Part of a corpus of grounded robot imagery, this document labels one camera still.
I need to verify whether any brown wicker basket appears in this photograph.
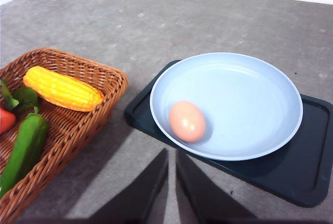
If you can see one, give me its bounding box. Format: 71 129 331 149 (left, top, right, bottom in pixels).
0 48 129 224

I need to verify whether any yellow plastic corn cob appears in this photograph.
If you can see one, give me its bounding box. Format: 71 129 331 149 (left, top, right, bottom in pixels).
23 66 105 111

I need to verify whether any blue round plate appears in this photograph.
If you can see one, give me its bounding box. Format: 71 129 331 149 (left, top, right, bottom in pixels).
149 52 303 162

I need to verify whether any pink-brown egg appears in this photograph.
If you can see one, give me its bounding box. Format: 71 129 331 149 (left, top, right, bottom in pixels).
169 100 206 142

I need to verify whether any black rectangular tray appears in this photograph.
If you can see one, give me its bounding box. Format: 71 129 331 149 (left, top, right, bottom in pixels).
125 60 333 207

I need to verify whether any green plastic pepper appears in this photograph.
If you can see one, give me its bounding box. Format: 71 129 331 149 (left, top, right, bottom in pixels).
0 107 49 196

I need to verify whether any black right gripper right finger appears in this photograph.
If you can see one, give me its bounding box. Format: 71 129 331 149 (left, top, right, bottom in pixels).
176 149 333 224

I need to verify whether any orange plastic carrot with leaves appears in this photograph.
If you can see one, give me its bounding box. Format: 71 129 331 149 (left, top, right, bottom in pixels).
0 79 39 135

